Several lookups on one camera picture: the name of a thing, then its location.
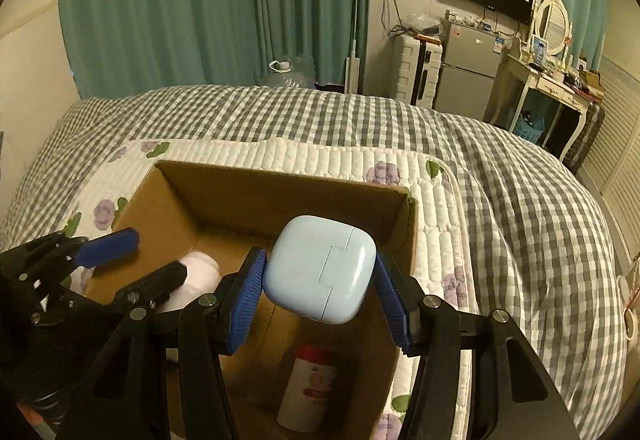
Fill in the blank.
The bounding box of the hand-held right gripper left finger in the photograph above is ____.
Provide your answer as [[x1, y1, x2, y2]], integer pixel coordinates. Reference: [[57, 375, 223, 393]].
[[57, 247, 268, 440]]

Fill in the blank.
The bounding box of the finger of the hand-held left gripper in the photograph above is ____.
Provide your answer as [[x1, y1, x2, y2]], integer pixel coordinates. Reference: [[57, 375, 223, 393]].
[[0, 227, 141, 282], [114, 261, 187, 317]]

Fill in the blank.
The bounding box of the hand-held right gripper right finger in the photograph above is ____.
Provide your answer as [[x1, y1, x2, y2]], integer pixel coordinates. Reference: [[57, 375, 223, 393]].
[[372, 250, 583, 440]]

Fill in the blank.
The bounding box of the white round bottle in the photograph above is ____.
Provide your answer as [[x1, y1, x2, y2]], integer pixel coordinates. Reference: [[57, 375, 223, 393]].
[[155, 251, 222, 315]]

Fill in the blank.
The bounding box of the light blue earbuds case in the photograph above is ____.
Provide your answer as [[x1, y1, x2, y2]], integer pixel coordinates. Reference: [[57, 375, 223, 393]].
[[262, 215, 377, 325]]

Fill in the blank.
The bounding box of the white bottle with red cap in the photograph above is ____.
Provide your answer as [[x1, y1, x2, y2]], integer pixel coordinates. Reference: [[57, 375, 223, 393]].
[[276, 345, 338, 432]]

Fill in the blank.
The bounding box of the white quilted floral mat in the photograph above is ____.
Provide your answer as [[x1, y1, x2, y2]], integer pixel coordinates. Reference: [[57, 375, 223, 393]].
[[65, 137, 473, 440]]

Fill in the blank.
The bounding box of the grey checked blanket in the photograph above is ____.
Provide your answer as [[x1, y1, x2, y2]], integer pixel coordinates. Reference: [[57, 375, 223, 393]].
[[0, 84, 628, 431]]

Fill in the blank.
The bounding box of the blue plastic basket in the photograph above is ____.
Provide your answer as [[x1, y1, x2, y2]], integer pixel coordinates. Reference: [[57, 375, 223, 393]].
[[515, 110, 546, 143]]

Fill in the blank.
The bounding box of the white suitcase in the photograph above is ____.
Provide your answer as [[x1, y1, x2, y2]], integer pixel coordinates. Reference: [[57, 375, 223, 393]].
[[390, 34, 445, 108]]

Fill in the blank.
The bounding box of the clear water jug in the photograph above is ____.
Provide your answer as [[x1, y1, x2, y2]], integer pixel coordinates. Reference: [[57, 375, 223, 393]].
[[260, 55, 317, 90]]

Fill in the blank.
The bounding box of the white flat mop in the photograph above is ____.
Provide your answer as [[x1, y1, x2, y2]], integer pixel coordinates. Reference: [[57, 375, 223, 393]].
[[343, 0, 364, 94]]

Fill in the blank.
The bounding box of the silver fridge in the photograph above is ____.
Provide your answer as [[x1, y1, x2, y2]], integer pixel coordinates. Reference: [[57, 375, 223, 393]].
[[432, 20, 503, 122]]

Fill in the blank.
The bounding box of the wide green curtain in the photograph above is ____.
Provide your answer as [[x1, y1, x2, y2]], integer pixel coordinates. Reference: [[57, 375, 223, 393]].
[[55, 0, 373, 101]]

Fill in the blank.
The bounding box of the dark checked suitcase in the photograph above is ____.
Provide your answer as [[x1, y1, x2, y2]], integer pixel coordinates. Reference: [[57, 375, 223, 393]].
[[565, 101, 606, 174]]

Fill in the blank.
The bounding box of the white dressing table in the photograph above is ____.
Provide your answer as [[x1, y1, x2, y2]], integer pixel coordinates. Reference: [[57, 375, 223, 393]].
[[490, 51, 598, 164]]

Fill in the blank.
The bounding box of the clear plastic bag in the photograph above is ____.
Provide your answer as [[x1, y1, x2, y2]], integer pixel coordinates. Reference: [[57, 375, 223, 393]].
[[406, 12, 445, 37]]

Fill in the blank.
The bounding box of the small brown cardboard box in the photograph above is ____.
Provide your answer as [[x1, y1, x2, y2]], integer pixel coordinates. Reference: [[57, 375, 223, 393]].
[[575, 64, 606, 90]]

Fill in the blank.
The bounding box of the white oval mirror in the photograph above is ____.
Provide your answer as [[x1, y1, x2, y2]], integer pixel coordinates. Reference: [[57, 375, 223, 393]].
[[532, 0, 573, 57]]

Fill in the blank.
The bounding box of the hanging black cable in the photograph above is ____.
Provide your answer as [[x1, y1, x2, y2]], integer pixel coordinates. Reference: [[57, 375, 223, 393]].
[[382, 0, 407, 40]]

